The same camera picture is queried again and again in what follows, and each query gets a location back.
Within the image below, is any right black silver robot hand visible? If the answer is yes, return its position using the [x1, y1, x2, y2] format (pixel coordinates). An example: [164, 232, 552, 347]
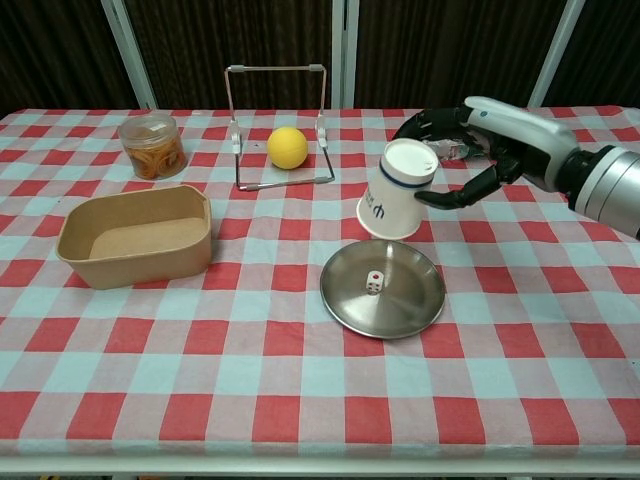
[392, 96, 581, 210]

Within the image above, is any white paper cup blue stripe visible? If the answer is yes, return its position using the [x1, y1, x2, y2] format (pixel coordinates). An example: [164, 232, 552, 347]
[355, 138, 440, 240]

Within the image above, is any round steel plate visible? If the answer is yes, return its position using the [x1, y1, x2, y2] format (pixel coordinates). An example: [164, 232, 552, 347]
[319, 238, 447, 340]

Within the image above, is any clear water bottle green label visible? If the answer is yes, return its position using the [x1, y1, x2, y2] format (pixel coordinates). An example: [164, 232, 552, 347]
[433, 140, 479, 162]

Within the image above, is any dark brown curtain panel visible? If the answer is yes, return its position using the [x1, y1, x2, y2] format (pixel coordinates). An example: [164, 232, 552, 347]
[543, 0, 640, 108]
[0, 0, 142, 115]
[124, 0, 334, 110]
[353, 0, 569, 109]

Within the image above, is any yellow ball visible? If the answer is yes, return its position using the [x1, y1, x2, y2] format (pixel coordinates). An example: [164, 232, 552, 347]
[266, 126, 309, 170]

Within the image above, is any red white checkered tablecloth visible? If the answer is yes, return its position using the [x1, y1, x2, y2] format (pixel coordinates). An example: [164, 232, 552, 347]
[0, 105, 640, 459]

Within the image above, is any clear jar of rubber bands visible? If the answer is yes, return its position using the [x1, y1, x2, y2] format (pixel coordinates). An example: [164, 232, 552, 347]
[118, 113, 188, 180]

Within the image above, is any brown paper food box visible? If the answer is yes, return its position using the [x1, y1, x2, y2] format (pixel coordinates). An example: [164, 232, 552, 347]
[55, 183, 214, 290]

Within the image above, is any white metal frame post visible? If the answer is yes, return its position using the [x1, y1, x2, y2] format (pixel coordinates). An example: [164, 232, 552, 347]
[527, 0, 586, 107]
[99, 0, 160, 110]
[330, 0, 360, 109]

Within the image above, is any metal wire stand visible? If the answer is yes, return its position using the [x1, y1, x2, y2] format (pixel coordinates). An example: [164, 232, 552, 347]
[224, 63, 336, 192]

